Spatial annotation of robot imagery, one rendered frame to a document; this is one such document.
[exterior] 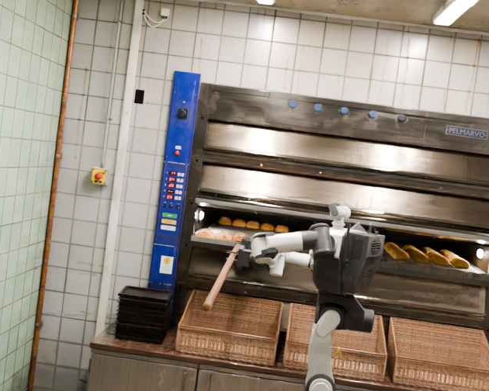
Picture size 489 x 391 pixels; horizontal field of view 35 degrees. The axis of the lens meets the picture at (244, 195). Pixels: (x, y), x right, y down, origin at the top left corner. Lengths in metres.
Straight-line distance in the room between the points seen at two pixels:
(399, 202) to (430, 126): 0.48
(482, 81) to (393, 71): 0.52
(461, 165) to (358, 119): 0.66
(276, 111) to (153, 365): 1.65
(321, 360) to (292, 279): 0.96
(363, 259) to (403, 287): 1.14
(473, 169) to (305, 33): 1.29
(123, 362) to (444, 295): 1.93
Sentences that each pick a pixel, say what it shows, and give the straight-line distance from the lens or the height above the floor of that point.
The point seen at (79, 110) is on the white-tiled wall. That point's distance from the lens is 4.82.
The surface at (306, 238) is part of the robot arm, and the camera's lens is 3.54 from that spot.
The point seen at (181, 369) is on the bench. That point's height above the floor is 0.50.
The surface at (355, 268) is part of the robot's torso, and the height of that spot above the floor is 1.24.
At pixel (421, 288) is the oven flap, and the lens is 4.77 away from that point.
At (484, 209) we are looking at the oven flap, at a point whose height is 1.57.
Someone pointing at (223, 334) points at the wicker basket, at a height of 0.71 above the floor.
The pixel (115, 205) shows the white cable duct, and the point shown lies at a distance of 4.75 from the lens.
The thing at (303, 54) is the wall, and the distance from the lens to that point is 4.68.
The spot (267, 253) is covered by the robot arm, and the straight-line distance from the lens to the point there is 3.53.
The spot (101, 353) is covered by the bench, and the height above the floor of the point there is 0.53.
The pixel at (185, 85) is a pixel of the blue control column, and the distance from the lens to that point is 4.67.
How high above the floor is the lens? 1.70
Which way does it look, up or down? 3 degrees down
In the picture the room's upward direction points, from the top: 7 degrees clockwise
